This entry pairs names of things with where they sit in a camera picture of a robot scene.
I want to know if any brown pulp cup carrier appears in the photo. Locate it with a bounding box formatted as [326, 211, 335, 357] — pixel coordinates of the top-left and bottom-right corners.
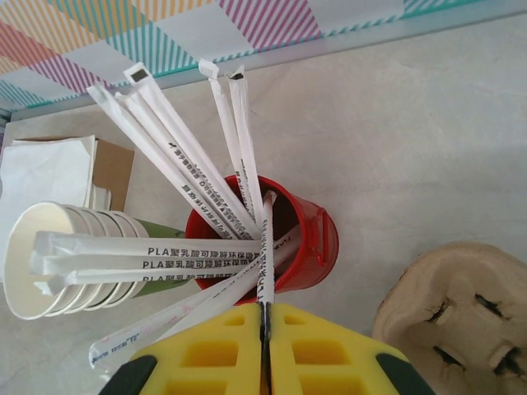
[370, 240, 527, 395]

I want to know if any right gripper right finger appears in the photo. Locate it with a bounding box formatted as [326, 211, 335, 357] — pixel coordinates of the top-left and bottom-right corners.
[267, 304, 437, 395]

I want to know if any small red metal bucket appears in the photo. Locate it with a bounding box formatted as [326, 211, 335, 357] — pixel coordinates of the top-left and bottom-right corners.
[184, 174, 339, 308]

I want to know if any pink-printed wrapped drinking straw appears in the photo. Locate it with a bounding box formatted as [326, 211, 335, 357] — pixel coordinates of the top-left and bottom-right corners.
[88, 230, 304, 369]

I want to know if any paper-wrapped drinking straw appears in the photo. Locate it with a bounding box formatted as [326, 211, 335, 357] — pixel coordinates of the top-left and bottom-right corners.
[86, 84, 236, 242]
[114, 92, 246, 242]
[122, 61, 254, 242]
[254, 189, 276, 308]
[35, 230, 264, 259]
[29, 253, 256, 276]
[198, 58, 255, 223]
[225, 65, 265, 226]
[33, 269, 248, 296]

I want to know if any stack of white napkins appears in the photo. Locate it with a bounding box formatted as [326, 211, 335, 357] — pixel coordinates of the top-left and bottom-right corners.
[0, 135, 98, 231]

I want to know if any stack of green paper cups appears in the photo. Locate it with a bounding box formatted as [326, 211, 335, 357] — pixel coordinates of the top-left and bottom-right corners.
[2, 201, 186, 321]

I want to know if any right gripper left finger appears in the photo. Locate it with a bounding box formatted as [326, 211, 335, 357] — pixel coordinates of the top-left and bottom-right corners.
[100, 304, 264, 395]

